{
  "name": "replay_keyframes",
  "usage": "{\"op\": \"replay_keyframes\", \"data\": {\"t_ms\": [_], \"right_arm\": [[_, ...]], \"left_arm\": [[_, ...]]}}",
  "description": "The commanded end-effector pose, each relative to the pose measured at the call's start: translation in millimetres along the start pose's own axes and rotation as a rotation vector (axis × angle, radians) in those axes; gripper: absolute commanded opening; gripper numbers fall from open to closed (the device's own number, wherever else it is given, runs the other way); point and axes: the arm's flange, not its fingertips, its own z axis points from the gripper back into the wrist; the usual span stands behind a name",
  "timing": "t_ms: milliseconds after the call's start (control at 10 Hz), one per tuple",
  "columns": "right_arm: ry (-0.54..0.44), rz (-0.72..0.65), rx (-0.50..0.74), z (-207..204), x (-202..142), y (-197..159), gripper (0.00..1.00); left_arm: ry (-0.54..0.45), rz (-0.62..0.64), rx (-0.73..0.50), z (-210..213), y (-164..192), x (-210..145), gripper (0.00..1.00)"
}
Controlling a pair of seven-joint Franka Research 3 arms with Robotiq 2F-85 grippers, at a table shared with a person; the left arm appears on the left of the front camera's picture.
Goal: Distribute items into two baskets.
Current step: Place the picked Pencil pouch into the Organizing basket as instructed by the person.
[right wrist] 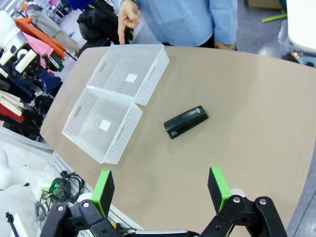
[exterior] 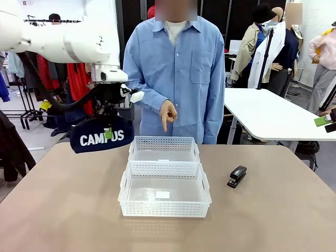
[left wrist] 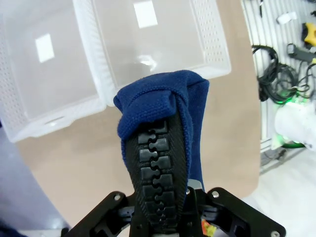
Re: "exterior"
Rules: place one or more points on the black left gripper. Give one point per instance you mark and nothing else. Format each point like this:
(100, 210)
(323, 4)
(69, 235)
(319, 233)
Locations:
(110, 97)

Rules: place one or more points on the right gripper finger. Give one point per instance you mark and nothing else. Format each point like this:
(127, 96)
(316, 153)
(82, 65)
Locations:
(323, 121)
(331, 127)

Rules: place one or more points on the navy pouch with CAMPUS print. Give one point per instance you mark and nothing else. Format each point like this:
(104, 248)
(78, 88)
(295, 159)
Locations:
(86, 141)

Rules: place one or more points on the black stapler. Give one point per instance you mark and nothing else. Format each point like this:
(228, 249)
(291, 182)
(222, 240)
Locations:
(237, 174)

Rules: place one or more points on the person's left forearm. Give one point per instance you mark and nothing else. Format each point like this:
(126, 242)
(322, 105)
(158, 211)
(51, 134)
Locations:
(214, 115)

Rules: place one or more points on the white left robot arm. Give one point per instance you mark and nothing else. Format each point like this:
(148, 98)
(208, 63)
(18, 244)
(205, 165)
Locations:
(65, 39)

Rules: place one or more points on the person's right forearm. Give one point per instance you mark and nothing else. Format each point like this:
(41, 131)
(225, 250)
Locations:
(147, 92)

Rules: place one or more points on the person's right hand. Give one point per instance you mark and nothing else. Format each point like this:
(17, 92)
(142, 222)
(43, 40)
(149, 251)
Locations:
(168, 114)

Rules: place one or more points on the black bag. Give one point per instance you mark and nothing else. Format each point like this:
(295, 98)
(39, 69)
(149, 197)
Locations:
(307, 149)

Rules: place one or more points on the blue denim garment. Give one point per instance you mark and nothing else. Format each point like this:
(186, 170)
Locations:
(60, 120)

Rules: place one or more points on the red dress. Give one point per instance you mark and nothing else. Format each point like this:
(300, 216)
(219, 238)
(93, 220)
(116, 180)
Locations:
(78, 84)

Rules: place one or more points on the white perforated plastic basket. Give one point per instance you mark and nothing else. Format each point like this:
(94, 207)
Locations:
(162, 208)
(162, 144)

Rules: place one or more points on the white table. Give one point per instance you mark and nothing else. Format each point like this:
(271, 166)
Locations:
(262, 113)

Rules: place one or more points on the yellow garment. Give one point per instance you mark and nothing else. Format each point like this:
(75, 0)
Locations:
(45, 106)

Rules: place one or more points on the red jacket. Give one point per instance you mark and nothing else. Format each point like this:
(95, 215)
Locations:
(48, 74)

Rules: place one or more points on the black tripod pole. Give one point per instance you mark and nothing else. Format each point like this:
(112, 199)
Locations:
(265, 57)

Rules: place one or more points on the mannequin in white coat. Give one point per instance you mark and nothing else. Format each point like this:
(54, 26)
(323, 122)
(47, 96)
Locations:
(270, 52)

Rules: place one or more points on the black clothes rack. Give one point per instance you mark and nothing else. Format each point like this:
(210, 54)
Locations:
(23, 105)

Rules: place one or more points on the person in blue shirt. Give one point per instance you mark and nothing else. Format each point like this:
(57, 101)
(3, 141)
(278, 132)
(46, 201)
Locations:
(181, 78)

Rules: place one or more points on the black jacket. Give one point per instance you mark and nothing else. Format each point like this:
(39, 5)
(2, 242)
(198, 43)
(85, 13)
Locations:
(13, 149)

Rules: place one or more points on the dark grey coat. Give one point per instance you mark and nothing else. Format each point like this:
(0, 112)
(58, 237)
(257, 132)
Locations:
(31, 71)

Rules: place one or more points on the mannequin in beige coat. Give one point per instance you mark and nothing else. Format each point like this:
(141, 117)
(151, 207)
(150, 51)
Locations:
(246, 47)

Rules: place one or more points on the bright blue garment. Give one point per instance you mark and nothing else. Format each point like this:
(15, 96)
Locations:
(4, 90)

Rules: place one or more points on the light teal jacket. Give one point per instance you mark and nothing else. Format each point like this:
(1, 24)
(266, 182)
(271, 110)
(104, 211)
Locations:
(15, 64)

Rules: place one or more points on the black bucket hat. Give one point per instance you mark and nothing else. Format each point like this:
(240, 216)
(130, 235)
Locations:
(262, 14)

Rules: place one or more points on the red hat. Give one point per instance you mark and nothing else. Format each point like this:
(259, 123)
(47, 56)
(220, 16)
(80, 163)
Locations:
(151, 11)

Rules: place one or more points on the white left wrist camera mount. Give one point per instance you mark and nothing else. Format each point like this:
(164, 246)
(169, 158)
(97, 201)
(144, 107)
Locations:
(137, 97)

